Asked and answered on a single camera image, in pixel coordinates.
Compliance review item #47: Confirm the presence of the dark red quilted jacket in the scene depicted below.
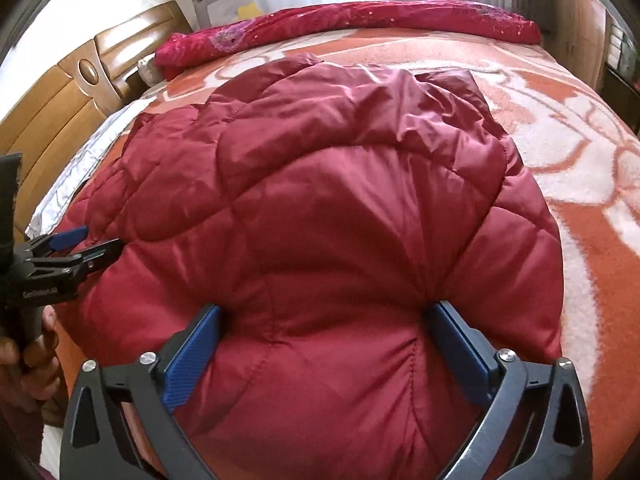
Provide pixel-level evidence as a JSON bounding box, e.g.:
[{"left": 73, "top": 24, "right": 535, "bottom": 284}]
[{"left": 58, "top": 55, "right": 563, "bottom": 479}]

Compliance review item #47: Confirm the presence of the person's left hand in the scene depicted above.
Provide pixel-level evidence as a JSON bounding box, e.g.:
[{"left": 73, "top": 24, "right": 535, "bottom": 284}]
[{"left": 1, "top": 306, "right": 62, "bottom": 413}]

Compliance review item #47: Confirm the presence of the white bed sheet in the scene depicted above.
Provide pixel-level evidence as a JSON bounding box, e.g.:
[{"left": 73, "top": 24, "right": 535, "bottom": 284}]
[{"left": 25, "top": 96, "right": 155, "bottom": 238}]

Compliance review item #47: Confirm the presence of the wooden headboard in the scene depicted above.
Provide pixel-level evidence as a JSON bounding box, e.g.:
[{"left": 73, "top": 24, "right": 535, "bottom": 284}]
[{"left": 1, "top": 0, "right": 192, "bottom": 240}]

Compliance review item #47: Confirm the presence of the white pillow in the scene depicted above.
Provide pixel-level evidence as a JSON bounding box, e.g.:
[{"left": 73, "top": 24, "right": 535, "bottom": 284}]
[{"left": 137, "top": 53, "right": 165, "bottom": 88}]

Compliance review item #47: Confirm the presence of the orange white patterned blanket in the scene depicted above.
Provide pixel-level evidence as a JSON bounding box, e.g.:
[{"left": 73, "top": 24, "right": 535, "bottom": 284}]
[{"left": 56, "top": 27, "right": 640, "bottom": 480}]

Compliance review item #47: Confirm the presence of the crimson rolled duvet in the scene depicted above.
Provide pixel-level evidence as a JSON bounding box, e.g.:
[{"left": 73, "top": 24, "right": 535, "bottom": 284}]
[{"left": 154, "top": 0, "right": 542, "bottom": 80}]

